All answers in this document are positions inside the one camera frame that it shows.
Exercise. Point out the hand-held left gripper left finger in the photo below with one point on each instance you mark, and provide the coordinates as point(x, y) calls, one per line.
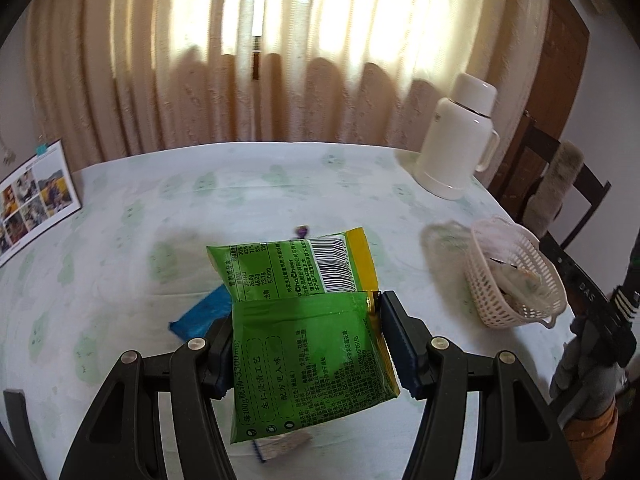
point(220, 382)

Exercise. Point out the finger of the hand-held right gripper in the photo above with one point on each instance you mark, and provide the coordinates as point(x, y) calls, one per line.
point(557, 257)

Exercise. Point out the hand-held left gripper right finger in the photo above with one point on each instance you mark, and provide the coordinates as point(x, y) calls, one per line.
point(400, 345)

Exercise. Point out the white plastic basket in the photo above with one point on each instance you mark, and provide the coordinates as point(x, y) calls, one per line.
point(500, 305)

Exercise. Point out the green snack bag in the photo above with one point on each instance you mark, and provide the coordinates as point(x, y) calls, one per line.
point(300, 340)

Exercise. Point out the grey fluffy cloth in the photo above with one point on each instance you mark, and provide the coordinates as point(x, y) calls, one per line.
point(552, 185)

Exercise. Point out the dark wooden chair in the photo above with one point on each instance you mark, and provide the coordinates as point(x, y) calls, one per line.
point(595, 185)

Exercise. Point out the light blue snack packet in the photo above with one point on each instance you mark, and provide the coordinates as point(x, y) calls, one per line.
point(285, 447)

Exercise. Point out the purple wrapped candy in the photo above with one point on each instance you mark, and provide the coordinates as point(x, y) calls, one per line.
point(301, 231)

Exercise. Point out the white thermos jug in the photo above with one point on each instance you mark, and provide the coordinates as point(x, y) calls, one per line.
point(450, 150)

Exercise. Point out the brown wooden door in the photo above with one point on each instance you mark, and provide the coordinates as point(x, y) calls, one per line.
point(555, 60)

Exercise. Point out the photo collage board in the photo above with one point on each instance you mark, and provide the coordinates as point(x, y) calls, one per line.
point(35, 200)

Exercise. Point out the teal binder clip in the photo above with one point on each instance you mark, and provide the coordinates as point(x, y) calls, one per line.
point(42, 149)

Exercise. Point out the beige curtain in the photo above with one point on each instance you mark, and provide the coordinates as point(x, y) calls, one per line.
point(200, 60)

